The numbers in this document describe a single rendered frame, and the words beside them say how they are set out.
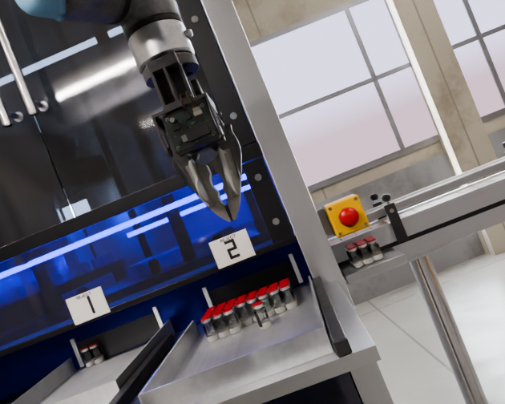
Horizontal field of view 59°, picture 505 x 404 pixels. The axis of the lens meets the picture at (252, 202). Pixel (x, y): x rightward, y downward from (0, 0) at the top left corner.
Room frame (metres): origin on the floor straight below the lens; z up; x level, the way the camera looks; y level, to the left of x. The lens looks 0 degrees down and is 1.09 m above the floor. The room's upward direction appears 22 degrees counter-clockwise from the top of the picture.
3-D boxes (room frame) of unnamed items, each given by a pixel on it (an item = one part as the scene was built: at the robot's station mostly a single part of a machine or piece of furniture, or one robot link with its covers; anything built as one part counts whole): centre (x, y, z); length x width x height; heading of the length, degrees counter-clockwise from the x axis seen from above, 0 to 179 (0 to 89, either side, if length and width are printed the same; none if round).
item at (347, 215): (0.92, -0.17, 0.99); 0.04 x 0.04 x 0.04; 86
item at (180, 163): (0.59, 0.05, 1.17); 0.05 x 0.02 x 0.09; 86
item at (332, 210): (0.96, -0.17, 1.00); 0.08 x 0.07 x 0.07; 176
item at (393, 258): (1.00, -0.19, 0.87); 0.14 x 0.13 x 0.02; 176
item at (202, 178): (0.57, 0.05, 1.13); 0.06 x 0.03 x 0.09; 176
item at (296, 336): (0.75, 0.09, 0.90); 0.34 x 0.26 x 0.04; 175
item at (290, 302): (0.86, 0.08, 0.90); 0.18 x 0.02 x 0.05; 85
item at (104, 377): (0.89, 0.42, 0.90); 0.34 x 0.26 x 0.04; 176
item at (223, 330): (0.84, 0.14, 0.90); 0.02 x 0.02 x 0.05
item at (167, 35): (0.57, 0.03, 1.31); 0.08 x 0.08 x 0.05
